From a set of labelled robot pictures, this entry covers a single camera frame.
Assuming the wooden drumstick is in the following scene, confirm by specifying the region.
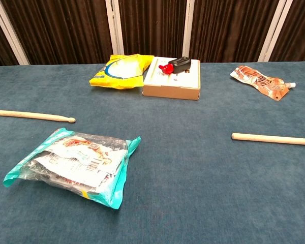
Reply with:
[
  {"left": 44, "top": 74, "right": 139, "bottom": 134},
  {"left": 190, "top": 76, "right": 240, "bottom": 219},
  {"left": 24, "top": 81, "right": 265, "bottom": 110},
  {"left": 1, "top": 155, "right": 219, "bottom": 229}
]
[
  {"left": 0, "top": 109, "right": 76, "bottom": 124},
  {"left": 231, "top": 132, "right": 305, "bottom": 146}
]

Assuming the flat white cardboard box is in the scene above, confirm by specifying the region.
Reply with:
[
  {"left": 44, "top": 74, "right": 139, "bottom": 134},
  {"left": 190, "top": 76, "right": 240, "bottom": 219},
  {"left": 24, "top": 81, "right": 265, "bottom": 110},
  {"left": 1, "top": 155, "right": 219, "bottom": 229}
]
[{"left": 142, "top": 56, "right": 201, "bottom": 101}]

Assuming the blue table mat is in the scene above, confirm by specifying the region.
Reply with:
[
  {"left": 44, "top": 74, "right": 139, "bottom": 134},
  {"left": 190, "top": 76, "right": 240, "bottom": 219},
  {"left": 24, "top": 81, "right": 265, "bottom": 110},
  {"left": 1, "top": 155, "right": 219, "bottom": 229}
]
[{"left": 0, "top": 60, "right": 305, "bottom": 244}]

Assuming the yellow snack bag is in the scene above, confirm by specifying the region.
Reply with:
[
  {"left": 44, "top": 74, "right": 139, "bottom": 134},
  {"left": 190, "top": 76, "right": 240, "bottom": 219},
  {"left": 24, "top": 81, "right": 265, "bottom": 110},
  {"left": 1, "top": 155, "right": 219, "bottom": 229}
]
[{"left": 88, "top": 53, "right": 155, "bottom": 90}]

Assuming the teal clear noodle packet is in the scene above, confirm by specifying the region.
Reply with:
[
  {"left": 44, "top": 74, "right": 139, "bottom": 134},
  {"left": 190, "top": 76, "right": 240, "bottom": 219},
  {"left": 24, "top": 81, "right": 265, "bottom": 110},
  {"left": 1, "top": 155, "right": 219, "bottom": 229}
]
[{"left": 3, "top": 127, "right": 142, "bottom": 210}]

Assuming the orange spouted drink pouch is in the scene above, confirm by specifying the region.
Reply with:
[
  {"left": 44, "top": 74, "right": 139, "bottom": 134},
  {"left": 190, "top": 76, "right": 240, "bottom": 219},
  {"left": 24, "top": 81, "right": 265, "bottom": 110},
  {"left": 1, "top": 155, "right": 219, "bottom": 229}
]
[{"left": 229, "top": 65, "right": 297, "bottom": 102}]

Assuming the dark brown pleated curtain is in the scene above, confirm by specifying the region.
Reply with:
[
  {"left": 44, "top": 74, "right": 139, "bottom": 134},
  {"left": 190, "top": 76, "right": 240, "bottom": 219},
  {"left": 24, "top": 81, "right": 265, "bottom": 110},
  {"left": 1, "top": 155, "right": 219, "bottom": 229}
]
[{"left": 0, "top": 0, "right": 305, "bottom": 69}]

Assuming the white partition frame post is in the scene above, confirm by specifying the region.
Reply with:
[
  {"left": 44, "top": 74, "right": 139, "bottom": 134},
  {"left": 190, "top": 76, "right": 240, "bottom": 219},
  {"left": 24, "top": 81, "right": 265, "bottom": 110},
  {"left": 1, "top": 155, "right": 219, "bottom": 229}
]
[
  {"left": 182, "top": 0, "right": 195, "bottom": 59},
  {"left": 105, "top": 0, "right": 125, "bottom": 55},
  {"left": 258, "top": 0, "right": 294, "bottom": 63},
  {"left": 0, "top": 0, "right": 31, "bottom": 66}
]

